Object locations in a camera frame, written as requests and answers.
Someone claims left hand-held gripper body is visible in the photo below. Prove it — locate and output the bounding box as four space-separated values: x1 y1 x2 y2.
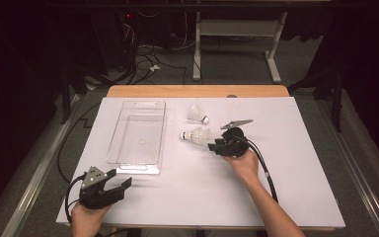
78 166 126 210

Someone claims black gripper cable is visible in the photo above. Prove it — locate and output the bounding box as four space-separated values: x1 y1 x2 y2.
64 174 87 225
236 134 279 204

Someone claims black equipment rack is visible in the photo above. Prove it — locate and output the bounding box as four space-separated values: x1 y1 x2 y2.
92 6 139 73

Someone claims wooden table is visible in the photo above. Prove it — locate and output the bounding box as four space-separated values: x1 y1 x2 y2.
107 84 290 99

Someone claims person's left hand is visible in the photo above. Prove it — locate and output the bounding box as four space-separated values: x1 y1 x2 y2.
71 201 113 237

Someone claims person's right hand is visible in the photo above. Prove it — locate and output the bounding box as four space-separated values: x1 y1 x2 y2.
222 149 261 186

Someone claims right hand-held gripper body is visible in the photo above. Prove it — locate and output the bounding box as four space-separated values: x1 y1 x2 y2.
214 118 255 158

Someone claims metal floor rail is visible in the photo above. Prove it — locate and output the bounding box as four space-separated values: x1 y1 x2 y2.
315 98 379 237
0 93 80 237

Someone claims white metal stand frame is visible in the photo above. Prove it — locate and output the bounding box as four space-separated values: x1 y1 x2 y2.
191 11 289 84

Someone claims black metal stand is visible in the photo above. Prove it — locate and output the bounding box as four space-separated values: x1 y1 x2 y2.
289 65 344 132
60 62 90 124

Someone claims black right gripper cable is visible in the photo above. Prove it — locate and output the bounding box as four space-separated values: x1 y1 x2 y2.
236 134 279 204

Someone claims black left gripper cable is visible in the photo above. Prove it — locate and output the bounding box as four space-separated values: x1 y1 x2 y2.
64 174 87 225

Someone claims white shuttlecock with blue band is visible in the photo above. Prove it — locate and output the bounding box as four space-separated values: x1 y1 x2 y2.
187 103 210 125
180 126 213 147

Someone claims clear plastic bin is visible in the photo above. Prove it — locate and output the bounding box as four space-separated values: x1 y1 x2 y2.
106 100 168 176

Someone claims tangle of floor cables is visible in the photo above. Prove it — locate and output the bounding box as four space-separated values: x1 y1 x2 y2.
121 9 198 85

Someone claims black floor cable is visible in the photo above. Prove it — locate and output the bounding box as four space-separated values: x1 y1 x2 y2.
57 100 103 184

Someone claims white table board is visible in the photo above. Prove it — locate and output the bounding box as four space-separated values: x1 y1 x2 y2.
56 97 346 229

